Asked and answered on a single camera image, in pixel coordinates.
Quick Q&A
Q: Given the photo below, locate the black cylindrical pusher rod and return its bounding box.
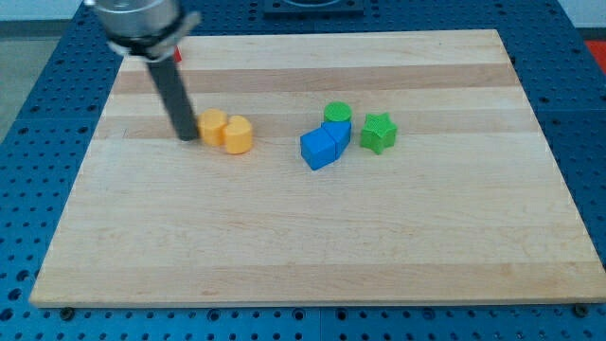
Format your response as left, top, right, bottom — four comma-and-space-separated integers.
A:
147, 57, 199, 141

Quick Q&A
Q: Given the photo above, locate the red block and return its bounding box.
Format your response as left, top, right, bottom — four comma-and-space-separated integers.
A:
173, 46, 182, 63

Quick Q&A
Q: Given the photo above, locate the blue cube block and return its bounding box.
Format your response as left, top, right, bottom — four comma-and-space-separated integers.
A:
299, 127, 336, 171

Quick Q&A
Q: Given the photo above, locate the green cylinder block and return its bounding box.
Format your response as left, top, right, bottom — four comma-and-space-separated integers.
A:
324, 101, 352, 122

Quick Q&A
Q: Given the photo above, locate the blue pentagon block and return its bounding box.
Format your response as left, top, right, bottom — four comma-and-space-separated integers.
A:
321, 121, 352, 159

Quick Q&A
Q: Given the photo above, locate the green star block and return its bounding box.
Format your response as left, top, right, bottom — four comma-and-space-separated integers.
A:
360, 113, 398, 154

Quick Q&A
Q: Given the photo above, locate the wooden board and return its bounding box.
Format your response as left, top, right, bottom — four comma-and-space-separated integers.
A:
30, 29, 605, 308

